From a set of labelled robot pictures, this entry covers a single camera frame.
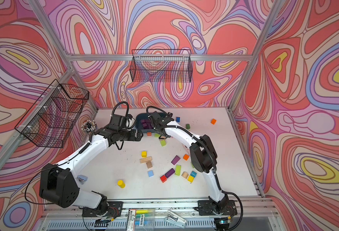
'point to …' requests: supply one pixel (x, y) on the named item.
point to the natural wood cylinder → (185, 174)
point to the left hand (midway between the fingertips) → (138, 134)
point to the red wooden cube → (163, 178)
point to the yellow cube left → (144, 154)
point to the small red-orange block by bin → (149, 134)
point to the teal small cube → (193, 173)
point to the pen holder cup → (89, 126)
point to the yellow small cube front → (190, 178)
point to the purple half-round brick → (148, 121)
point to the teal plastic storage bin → (143, 122)
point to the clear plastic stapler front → (176, 219)
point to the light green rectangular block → (178, 170)
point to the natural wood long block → (145, 159)
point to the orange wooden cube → (213, 121)
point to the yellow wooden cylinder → (121, 184)
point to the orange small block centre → (186, 157)
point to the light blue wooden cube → (150, 173)
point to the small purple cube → (144, 125)
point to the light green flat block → (156, 135)
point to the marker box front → (141, 219)
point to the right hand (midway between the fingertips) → (164, 134)
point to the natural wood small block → (149, 164)
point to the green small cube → (162, 142)
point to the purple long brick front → (170, 173)
